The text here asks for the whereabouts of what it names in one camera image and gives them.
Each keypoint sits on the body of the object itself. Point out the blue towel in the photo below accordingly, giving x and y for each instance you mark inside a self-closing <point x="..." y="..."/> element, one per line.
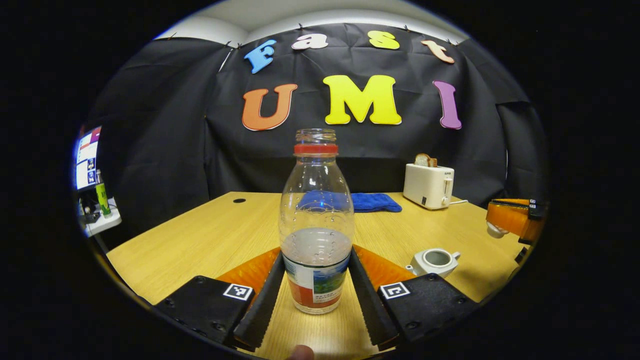
<point x="375" y="202"/>

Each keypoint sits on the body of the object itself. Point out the green bottle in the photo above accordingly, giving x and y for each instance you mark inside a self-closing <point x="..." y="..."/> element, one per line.
<point x="103" y="197"/>

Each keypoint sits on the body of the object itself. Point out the white teacup lid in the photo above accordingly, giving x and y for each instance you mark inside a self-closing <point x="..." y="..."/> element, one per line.
<point x="496" y="231"/>

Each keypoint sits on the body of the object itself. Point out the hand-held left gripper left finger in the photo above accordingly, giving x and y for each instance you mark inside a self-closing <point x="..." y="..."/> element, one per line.
<point x="265" y="305"/>

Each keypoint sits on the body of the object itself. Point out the toasted bread slice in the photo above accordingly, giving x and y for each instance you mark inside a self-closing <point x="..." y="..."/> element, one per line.
<point x="425" y="160"/>

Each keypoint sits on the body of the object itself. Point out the white toaster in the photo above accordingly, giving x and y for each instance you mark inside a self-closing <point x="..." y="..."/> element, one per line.
<point x="427" y="185"/>

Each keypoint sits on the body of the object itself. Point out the computer monitor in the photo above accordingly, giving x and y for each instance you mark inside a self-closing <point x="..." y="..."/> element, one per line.
<point x="87" y="157"/>

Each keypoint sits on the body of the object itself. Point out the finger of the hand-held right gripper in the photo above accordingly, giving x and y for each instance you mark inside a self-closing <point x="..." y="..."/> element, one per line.
<point x="515" y="215"/>

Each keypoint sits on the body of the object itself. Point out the white ceramic teacup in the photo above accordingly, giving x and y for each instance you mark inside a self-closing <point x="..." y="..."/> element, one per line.
<point x="434" y="262"/>

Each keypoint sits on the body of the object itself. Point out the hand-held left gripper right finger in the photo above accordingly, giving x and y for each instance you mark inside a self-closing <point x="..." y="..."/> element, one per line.
<point x="367" y="305"/>

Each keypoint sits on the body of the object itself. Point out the white side shelf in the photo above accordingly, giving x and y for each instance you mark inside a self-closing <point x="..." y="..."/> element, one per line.
<point x="102" y="222"/>

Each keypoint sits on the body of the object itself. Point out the clear plastic water bottle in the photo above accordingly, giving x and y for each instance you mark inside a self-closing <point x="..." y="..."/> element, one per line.
<point x="316" y="240"/>

